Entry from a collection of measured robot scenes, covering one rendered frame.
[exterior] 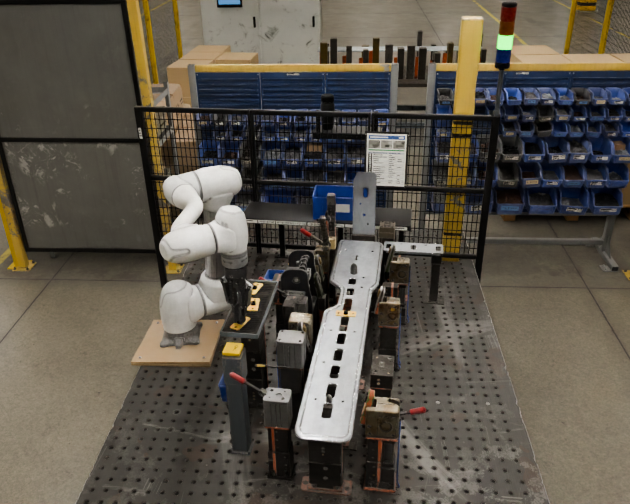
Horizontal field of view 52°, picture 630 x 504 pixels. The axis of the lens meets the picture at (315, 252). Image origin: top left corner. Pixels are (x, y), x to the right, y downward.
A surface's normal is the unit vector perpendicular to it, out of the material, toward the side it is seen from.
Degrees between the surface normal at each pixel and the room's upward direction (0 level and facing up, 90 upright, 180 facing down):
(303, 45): 90
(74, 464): 0
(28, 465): 0
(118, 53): 90
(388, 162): 90
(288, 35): 90
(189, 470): 0
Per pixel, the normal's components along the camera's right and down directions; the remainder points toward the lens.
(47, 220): -0.07, 0.49
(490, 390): -0.02, -0.88
